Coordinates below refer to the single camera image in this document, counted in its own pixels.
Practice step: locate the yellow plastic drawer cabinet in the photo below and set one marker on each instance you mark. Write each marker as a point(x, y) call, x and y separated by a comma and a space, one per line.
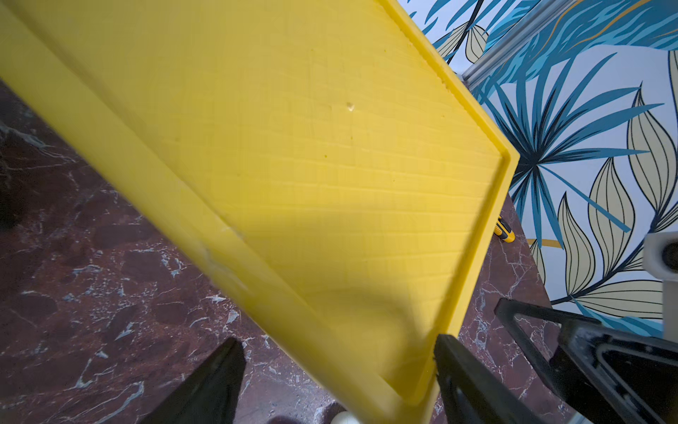
point(318, 160)

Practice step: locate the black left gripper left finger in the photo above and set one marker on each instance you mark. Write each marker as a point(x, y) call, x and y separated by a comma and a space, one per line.
point(210, 393)

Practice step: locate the yellow black utility knife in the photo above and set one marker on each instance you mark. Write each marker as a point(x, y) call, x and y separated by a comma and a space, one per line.
point(503, 231)

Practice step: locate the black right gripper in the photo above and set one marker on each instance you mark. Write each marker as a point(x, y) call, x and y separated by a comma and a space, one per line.
point(625, 371)

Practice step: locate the white round earphone case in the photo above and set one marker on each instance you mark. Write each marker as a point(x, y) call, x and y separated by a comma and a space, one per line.
point(344, 418)

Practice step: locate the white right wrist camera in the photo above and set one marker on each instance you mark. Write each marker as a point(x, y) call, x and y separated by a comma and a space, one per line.
point(660, 260)

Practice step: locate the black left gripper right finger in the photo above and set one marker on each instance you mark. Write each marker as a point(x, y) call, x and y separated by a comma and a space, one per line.
point(469, 392)

